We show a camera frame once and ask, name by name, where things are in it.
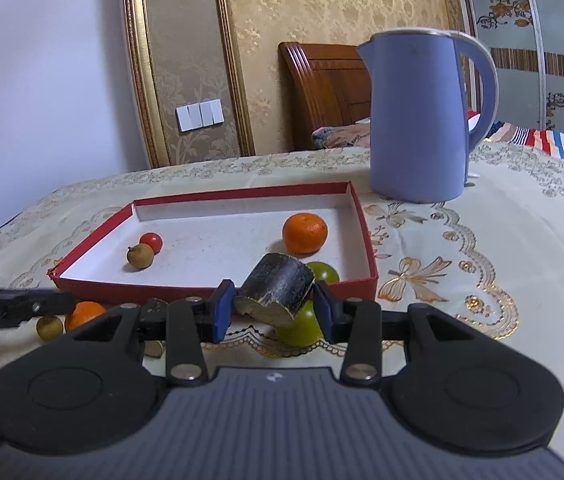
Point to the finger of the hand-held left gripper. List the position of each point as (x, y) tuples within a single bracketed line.
[(22, 305)]

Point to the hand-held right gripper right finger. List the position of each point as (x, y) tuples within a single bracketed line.
[(327, 312)]

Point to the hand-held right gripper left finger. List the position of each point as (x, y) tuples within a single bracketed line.
[(222, 310)]

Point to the green jujube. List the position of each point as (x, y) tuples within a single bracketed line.
[(304, 330), (326, 272)]

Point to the dark sugarcane piece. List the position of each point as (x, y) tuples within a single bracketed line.
[(277, 285), (154, 310)]

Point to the orange mandarin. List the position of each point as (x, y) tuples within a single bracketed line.
[(84, 314), (304, 232)]

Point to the red shallow cardboard box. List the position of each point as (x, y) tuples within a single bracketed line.
[(212, 240)]

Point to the brown longan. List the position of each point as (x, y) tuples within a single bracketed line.
[(140, 256), (48, 329)]

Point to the red cherry tomato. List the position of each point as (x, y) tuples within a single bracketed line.
[(152, 241)]

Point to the cream gold-embroidered tablecloth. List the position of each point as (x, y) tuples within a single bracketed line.
[(487, 240)]

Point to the beige folded blanket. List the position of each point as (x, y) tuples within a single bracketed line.
[(342, 135)]

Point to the blue electric kettle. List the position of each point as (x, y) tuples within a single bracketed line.
[(412, 125)]

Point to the wooden bed headboard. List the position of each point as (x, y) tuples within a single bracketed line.
[(327, 90)]

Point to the striped colourful blanket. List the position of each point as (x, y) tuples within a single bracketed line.
[(547, 140)]

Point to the floral sliding-door wardrobe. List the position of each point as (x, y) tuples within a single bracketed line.
[(547, 35)]

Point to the white wall light switch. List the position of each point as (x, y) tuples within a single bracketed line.
[(199, 115)]

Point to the gold wall panel frame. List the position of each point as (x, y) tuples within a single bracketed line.
[(137, 60)]

